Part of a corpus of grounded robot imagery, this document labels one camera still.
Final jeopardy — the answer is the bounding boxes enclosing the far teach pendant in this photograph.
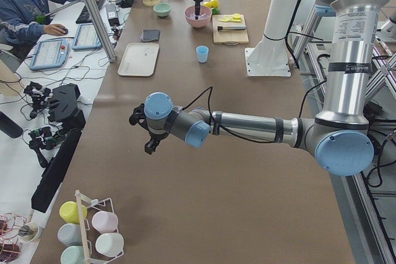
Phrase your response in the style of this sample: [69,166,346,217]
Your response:
[72,23,101,51]

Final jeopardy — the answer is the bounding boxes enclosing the cream rabbit tray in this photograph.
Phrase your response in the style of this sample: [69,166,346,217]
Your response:
[118,43,160,77]

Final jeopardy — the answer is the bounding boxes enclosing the steel muddler black tip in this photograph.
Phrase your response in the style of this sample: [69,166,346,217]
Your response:
[217,25,247,32]

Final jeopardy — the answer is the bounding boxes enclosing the upper lemon slice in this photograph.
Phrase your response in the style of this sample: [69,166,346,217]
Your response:
[232,14,241,22]

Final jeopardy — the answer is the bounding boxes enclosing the black keyboard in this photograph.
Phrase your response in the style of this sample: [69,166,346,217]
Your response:
[75,6,92,24]

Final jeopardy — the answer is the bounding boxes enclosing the pink cup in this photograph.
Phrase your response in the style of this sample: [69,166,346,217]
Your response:
[92,211,119,234]

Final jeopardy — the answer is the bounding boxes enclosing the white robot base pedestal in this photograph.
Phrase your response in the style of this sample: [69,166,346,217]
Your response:
[245,0,298,77]

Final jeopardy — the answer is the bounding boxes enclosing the yellow plastic knife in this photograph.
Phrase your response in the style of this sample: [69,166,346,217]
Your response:
[218,15,242,23]

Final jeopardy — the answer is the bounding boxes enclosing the yellow cup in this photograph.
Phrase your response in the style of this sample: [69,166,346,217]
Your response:
[59,201,80,224]

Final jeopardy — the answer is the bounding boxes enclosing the grey folded cloth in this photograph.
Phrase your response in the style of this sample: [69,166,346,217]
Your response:
[140,29,160,43]

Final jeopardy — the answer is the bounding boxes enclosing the teach pendant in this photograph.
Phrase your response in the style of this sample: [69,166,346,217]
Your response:
[72,23,101,51]
[29,38,69,70]

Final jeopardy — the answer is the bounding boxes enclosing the mint cup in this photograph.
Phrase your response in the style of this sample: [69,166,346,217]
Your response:
[60,245,84,264]

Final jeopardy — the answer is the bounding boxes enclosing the aluminium frame post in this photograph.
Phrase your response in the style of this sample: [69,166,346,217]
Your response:
[84,0,116,63]

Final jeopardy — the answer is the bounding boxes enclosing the light blue cup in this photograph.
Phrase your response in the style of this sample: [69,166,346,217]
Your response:
[196,45,209,63]

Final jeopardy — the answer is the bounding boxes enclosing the pink bowl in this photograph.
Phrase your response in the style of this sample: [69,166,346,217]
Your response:
[184,6,212,28]

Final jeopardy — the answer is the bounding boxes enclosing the white cup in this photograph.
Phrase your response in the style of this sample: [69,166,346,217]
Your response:
[95,232,124,257]

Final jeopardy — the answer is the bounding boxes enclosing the upper whole lemon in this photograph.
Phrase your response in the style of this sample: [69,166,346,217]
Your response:
[209,0,220,9]

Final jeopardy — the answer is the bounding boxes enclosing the lower whole lemon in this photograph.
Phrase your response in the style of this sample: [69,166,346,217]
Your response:
[202,2,212,9]

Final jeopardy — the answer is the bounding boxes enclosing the white wire cup rack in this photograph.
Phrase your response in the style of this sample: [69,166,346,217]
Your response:
[75,190,124,263]

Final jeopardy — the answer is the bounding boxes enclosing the near teach pendant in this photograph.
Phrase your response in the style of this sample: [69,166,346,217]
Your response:
[29,38,69,70]

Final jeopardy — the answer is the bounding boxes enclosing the green bowl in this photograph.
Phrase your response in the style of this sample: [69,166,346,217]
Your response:
[153,2,171,17]

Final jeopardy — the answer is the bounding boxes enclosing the bamboo cutting board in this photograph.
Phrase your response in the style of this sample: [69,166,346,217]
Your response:
[212,14,249,45]

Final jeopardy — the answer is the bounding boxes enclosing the whole lemon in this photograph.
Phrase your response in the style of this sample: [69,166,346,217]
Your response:
[202,2,212,9]
[209,0,220,9]

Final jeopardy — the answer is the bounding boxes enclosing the clear ice cubes pile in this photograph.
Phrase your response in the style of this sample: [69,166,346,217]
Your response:
[189,13,211,20]

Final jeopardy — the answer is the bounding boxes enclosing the grey cup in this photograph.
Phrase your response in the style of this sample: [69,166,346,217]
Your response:
[57,223,82,247]

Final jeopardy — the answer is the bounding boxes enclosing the person in blue hoodie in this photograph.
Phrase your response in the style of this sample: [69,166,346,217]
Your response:
[0,0,103,47]

